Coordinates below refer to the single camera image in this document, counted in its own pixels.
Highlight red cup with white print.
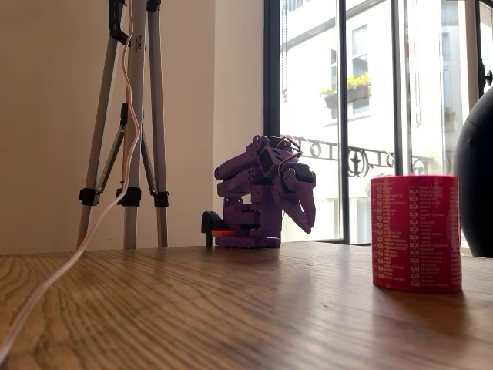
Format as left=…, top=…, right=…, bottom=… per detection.
left=370, top=173, right=463, bottom=294

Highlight ornate iron balcony railing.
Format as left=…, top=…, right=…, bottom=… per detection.
left=280, top=133, right=428, bottom=179

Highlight black orange table clamp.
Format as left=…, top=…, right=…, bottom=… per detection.
left=200, top=210, right=236, bottom=247

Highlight flower box with yellow flowers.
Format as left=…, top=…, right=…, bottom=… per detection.
left=320, top=74, right=373, bottom=110

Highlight person in black clothes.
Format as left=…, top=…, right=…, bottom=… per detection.
left=451, top=86, right=493, bottom=259

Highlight robot arm wires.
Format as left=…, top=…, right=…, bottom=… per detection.
left=269, top=135, right=304, bottom=173

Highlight dark window frame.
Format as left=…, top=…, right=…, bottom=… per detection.
left=263, top=0, right=493, bottom=246

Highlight grey camera tripod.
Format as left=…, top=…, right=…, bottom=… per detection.
left=75, top=0, right=171, bottom=250

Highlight white cable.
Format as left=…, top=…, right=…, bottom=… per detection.
left=0, top=0, right=142, bottom=362

